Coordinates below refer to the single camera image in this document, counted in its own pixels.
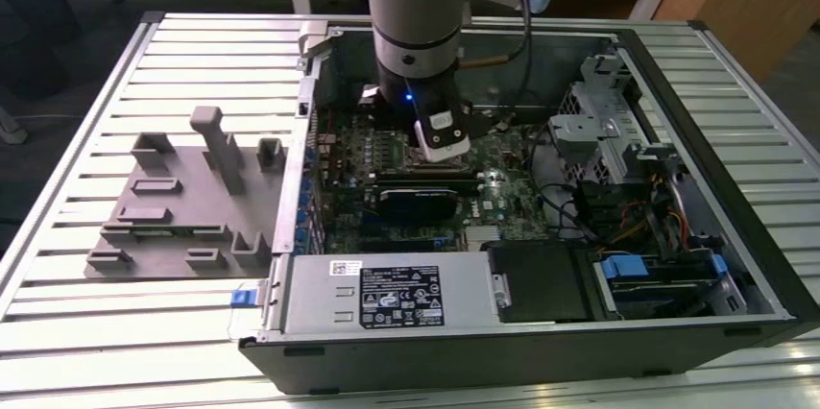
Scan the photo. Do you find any metal socket cover frame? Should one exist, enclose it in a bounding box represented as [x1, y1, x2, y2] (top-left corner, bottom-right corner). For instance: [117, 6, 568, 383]
[401, 149, 476, 175]

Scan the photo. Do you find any black CPU socket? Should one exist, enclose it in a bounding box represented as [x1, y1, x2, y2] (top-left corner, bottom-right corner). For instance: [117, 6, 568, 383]
[395, 137, 479, 176]

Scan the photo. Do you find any black RAM slot bank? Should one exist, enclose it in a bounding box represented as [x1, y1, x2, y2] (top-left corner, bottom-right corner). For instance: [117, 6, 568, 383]
[373, 171, 482, 194]

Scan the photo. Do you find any black graphics card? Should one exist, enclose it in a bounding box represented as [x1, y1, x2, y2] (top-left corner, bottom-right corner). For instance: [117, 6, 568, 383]
[373, 187, 459, 224]

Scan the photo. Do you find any green motherboard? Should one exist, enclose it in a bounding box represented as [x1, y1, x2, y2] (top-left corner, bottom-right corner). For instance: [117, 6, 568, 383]
[305, 108, 558, 254]

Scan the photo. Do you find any silver metal drive cage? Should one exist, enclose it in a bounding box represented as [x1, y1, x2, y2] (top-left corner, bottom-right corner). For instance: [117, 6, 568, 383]
[547, 56, 646, 184]

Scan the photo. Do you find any silver chipset heat sink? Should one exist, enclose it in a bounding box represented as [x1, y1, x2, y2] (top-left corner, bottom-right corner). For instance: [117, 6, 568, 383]
[463, 227, 506, 243]

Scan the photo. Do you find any gray parts rack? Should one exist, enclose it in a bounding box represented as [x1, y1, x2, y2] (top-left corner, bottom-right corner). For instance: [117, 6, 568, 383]
[84, 105, 293, 280]

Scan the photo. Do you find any black plastic cover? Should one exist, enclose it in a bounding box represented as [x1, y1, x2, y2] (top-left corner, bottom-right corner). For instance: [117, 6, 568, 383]
[479, 240, 600, 324]

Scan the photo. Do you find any silver power supply with label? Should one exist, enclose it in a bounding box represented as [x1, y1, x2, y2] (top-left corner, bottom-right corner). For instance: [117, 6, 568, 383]
[268, 254, 500, 333]

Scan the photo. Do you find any green RAM stick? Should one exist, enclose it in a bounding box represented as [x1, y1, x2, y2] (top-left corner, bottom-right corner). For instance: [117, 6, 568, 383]
[130, 225, 200, 240]

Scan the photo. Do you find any hard disk in blue carrier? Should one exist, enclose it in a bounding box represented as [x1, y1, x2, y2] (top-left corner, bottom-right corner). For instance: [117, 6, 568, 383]
[591, 253, 729, 293]

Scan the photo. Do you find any black open PC case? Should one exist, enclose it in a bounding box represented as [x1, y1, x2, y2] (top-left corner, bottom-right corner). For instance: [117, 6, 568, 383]
[236, 19, 815, 396]

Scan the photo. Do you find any white wrist camera black face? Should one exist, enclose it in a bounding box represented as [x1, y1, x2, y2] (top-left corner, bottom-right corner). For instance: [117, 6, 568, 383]
[412, 108, 474, 164]

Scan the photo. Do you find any black camera cable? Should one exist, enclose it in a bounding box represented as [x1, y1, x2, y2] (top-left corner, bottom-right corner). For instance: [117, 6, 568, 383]
[470, 0, 535, 139]

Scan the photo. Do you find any gray plastic bracket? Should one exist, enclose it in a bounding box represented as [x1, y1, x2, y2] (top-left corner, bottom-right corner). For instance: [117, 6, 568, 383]
[623, 142, 679, 175]
[579, 56, 626, 89]

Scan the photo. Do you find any coloured wire bundle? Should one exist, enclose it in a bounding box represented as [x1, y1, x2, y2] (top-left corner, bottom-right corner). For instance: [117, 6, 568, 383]
[594, 173, 697, 252]

